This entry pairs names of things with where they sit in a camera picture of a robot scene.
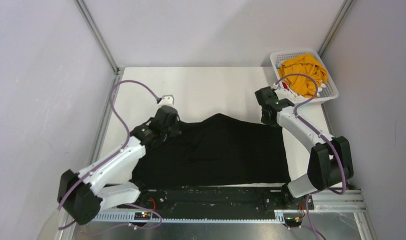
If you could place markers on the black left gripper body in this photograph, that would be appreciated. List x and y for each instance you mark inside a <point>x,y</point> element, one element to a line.
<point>172,131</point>

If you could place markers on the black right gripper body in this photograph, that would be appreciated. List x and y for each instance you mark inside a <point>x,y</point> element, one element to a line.
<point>268,121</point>

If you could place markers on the black t shirt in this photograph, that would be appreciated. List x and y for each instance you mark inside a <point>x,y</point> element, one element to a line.
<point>217,151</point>

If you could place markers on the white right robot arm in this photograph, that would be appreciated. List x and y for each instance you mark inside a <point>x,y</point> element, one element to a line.
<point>330,160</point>

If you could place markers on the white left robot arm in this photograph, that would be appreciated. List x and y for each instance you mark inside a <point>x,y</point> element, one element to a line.
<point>84,194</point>

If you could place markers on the white red cloth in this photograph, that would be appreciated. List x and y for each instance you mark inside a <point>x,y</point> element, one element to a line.
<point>297,97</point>

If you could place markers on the yellow t shirt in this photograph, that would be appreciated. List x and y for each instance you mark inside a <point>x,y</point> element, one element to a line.
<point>304,74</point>

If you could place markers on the white plastic laundry basket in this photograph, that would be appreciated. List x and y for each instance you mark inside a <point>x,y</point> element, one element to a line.
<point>277,57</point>

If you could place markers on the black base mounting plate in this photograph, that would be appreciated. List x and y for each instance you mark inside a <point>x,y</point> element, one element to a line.
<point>224,203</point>

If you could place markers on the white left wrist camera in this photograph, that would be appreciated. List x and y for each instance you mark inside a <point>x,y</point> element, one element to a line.
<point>166,100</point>

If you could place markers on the right corner aluminium post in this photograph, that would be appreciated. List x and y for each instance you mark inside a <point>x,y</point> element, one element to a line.
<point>338,20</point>

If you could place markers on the corner aluminium post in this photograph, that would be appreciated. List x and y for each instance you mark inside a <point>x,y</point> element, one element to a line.
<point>96,33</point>
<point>338,20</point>

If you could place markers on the aluminium frame rail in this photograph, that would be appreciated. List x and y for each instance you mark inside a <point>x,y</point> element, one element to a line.
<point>324,202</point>

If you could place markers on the left corner aluminium post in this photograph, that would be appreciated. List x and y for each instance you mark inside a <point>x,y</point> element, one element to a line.
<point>96,33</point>

